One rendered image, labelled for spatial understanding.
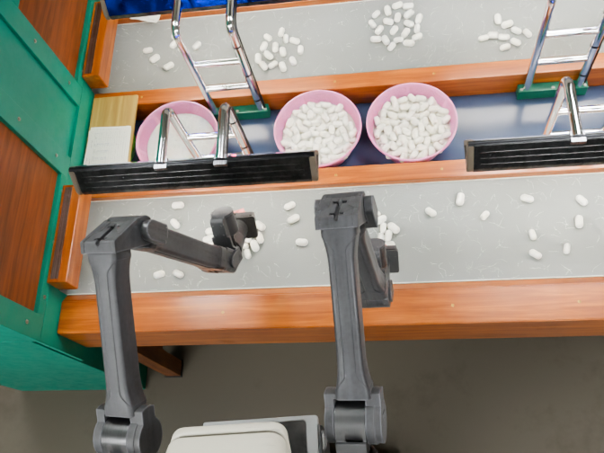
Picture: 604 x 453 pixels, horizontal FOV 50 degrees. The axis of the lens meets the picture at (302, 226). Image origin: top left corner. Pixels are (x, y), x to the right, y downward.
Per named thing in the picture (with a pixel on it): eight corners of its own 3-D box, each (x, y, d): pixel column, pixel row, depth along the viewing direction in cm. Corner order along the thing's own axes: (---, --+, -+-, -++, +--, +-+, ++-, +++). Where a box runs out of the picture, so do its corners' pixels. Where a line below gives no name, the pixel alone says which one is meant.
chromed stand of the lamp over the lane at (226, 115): (266, 232, 195) (228, 162, 155) (201, 235, 198) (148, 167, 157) (268, 175, 203) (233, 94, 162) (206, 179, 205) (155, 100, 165)
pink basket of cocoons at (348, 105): (377, 161, 199) (375, 145, 190) (296, 193, 199) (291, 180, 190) (344, 94, 210) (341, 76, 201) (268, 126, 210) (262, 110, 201)
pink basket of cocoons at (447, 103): (458, 173, 193) (461, 157, 185) (368, 178, 197) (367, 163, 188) (452, 96, 203) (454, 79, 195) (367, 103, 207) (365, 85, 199)
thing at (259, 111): (270, 118, 211) (236, 26, 170) (210, 122, 214) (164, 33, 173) (271, 69, 218) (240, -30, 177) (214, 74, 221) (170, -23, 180)
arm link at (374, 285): (313, 217, 118) (372, 213, 116) (315, 191, 121) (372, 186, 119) (354, 312, 154) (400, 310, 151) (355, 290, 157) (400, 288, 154)
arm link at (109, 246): (67, 223, 116) (114, 221, 112) (114, 216, 129) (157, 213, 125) (94, 463, 120) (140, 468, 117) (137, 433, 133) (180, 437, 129)
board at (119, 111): (127, 188, 198) (125, 186, 197) (81, 190, 200) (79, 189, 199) (138, 96, 211) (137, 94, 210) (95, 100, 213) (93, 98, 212)
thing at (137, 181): (319, 182, 158) (315, 167, 151) (78, 195, 167) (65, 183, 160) (319, 153, 161) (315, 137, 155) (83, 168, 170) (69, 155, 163)
